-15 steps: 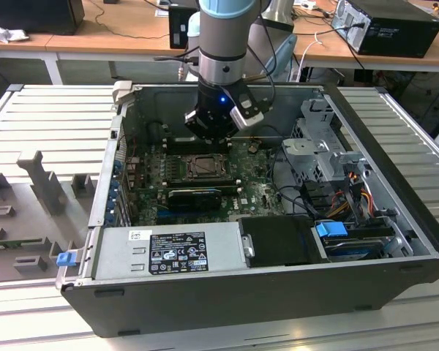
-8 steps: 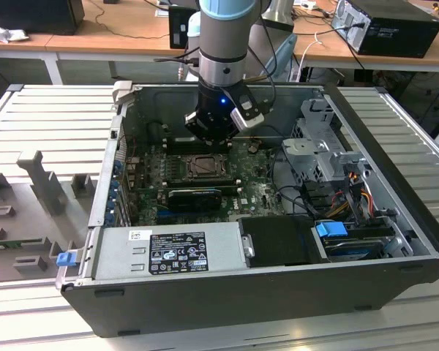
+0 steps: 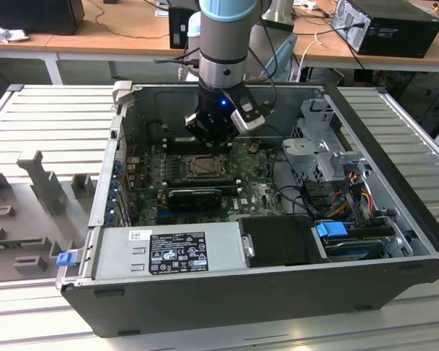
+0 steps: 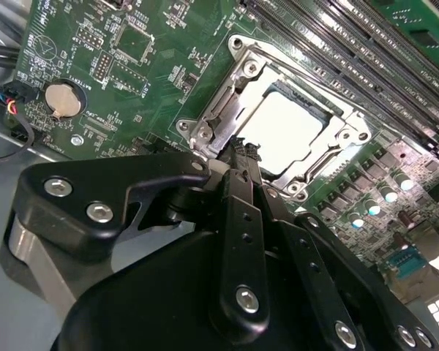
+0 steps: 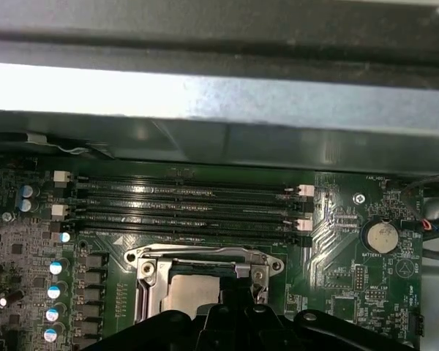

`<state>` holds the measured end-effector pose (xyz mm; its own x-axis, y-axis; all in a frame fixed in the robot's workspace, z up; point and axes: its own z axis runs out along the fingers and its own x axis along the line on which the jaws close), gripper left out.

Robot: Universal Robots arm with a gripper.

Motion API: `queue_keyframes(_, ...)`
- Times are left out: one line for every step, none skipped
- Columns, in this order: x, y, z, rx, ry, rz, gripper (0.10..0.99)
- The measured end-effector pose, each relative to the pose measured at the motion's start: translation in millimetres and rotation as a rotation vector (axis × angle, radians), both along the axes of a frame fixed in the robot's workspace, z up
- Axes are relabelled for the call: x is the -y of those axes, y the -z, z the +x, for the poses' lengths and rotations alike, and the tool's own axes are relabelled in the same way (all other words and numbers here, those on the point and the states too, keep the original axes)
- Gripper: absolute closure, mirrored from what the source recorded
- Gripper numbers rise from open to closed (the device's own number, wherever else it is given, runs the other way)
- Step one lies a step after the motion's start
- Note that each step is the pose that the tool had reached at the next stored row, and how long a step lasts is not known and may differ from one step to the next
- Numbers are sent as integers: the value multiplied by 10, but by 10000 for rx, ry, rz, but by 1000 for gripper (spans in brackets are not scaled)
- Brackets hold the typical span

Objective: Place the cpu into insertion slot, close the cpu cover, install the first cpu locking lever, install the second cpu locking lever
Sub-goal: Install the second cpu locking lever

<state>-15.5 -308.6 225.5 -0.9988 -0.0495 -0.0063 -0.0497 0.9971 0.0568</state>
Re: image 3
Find silver green CPU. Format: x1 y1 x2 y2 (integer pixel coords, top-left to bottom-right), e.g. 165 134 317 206
195 159 220 175

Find metal socket cover frame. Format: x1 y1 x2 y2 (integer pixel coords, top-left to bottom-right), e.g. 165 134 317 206
185 155 228 179

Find CPU socket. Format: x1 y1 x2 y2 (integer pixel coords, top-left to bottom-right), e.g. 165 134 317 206
181 153 230 181

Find black graphics card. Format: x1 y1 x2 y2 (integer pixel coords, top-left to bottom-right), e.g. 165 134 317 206
167 188 223 212

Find green motherboard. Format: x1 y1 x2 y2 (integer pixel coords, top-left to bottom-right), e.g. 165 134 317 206
126 137 297 226

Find small black PC tower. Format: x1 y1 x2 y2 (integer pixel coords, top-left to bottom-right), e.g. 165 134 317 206
168 5 201 50

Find silver metal drive cage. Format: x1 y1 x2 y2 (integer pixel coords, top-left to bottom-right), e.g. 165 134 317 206
281 98 370 184

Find black plastic shroud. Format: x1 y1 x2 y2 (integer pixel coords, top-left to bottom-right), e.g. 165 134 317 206
237 215 329 268

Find hard disk in blue carrier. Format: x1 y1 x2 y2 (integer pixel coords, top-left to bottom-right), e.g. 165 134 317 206
314 221 385 263

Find grey power supply unit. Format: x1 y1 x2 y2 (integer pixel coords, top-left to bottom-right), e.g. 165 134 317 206
91 221 248 281

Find black open PC case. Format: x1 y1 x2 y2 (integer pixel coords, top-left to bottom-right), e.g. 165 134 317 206
54 82 439 339

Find grey parts rack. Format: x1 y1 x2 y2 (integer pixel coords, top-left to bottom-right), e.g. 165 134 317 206
0 149 100 284

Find black PC silver back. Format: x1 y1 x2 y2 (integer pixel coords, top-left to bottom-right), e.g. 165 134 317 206
331 0 439 59

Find large black box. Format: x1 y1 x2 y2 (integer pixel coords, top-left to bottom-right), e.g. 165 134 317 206
0 0 86 36

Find crumpled white paper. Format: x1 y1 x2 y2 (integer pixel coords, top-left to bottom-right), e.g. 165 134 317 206
0 20 31 44

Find green RAM stick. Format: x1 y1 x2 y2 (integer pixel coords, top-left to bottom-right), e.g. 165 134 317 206
0 238 45 252

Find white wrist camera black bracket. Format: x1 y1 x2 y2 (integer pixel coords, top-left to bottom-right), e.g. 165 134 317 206
225 87 267 133

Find black arm cable silver plug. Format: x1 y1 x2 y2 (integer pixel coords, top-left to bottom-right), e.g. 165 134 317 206
153 34 202 80

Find thick black wire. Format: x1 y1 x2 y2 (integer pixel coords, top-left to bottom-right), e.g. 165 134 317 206
272 184 315 220

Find wooden desk white frame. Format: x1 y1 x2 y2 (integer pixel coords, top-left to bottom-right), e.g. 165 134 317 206
0 21 63 86
45 0 304 80
294 0 439 74

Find yellow wire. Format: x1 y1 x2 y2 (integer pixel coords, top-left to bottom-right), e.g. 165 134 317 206
328 202 353 217

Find orange wire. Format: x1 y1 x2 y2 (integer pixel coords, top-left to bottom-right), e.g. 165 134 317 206
361 192 375 217

